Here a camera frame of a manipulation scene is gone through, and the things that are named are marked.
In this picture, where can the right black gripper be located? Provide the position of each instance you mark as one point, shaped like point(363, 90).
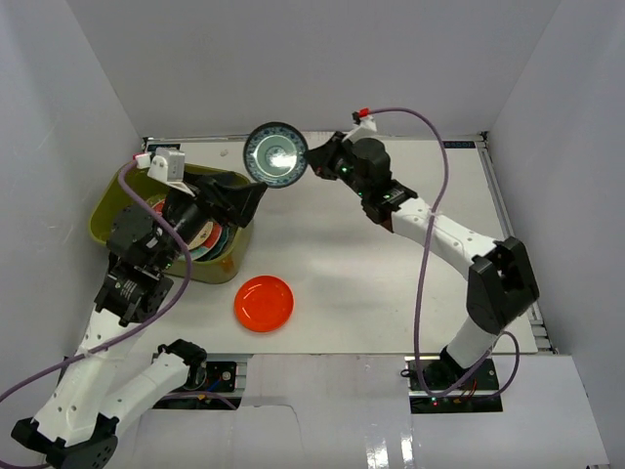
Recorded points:
point(323, 158)

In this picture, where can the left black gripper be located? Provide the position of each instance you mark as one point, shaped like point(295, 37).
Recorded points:
point(215, 196)

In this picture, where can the teal scalloped plate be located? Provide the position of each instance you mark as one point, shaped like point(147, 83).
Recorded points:
point(222, 244)

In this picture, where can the small blue patterned dish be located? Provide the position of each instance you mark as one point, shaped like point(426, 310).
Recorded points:
point(274, 154)

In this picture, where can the teal and red floral plate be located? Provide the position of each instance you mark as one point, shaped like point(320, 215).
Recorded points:
point(156, 202)

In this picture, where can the orange plate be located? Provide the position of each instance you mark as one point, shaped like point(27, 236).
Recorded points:
point(263, 304)

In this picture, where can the cream floral plate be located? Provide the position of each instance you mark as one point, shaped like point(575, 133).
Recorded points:
point(207, 237)

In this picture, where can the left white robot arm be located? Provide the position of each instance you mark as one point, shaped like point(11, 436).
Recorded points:
point(80, 425)

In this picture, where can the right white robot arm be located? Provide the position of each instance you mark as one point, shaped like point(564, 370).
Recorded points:
point(501, 284)

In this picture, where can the olive green plastic bin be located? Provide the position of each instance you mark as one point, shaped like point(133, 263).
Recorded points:
point(114, 199)

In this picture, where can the left blue table label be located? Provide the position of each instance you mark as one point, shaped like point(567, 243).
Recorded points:
point(154, 146)

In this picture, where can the blue table label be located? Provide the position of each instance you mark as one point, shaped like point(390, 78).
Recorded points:
point(459, 144)
point(154, 146)

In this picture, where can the right blue table label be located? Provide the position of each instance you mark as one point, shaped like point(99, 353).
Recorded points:
point(459, 144)

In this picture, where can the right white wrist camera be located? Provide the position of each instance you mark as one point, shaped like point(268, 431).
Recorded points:
point(364, 126)

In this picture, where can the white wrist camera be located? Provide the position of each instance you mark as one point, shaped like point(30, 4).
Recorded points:
point(166, 166)
point(364, 126)

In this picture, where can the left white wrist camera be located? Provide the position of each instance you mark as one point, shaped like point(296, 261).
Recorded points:
point(166, 166)

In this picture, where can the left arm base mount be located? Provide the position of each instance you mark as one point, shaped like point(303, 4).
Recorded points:
point(213, 389)

